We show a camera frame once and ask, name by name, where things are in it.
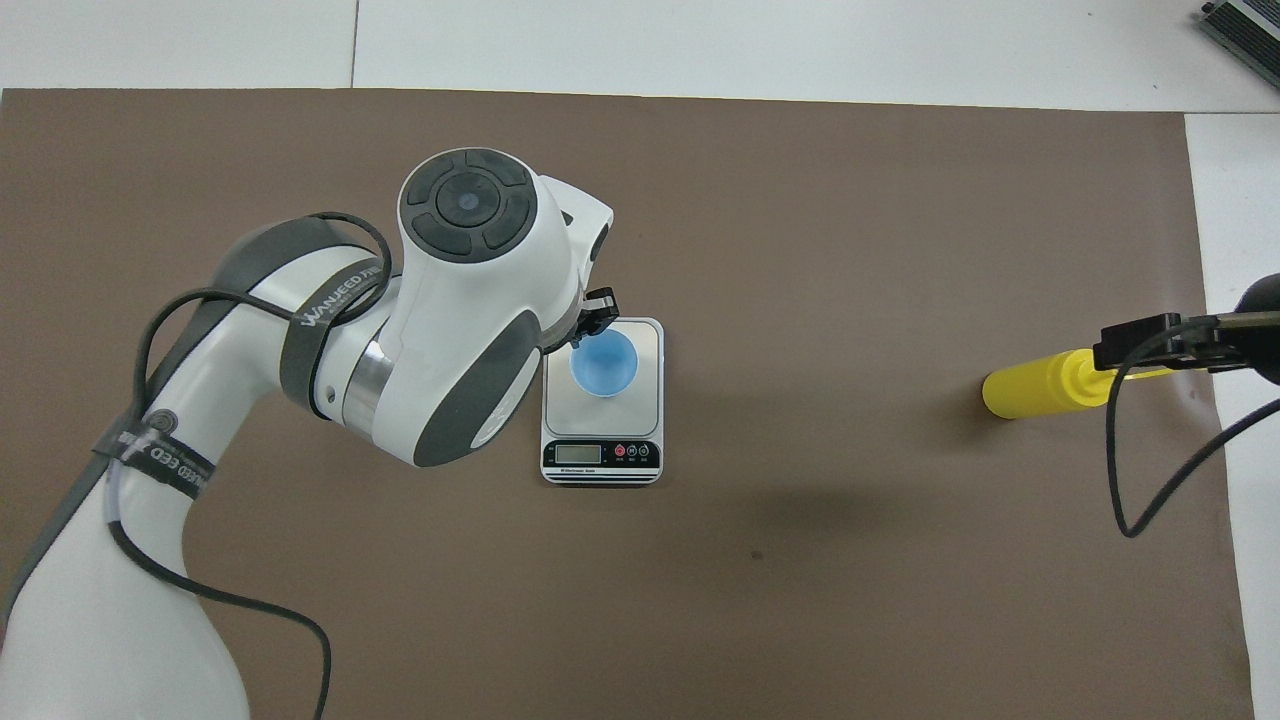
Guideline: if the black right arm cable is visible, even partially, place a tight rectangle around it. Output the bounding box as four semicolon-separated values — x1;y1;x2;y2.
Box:
1103;312;1280;540

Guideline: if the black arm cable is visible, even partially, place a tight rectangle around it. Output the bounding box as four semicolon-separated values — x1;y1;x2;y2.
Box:
103;211;397;720
1103;312;1280;540

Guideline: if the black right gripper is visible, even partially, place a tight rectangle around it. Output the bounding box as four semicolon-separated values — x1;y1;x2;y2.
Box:
1092;272;1280;386

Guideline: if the light blue plastic cup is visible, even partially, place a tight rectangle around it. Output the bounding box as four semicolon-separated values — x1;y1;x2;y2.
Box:
569;331;642;400

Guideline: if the silver digital kitchen scale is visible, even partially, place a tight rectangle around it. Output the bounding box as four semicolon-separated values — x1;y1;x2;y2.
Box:
540;315;666;488

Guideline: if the yellow squeeze bottle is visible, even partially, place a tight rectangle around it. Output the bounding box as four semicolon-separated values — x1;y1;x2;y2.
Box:
981;347;1183;422

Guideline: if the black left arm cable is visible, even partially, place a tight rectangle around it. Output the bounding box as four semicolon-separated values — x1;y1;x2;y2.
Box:
103;211;397;720

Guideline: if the grey ribbed metal box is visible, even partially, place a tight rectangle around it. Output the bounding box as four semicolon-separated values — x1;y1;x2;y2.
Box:
1199;0;1280;65

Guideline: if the brown paper table mat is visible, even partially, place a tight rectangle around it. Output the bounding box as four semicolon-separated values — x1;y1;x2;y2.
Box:
0;87;1257;720

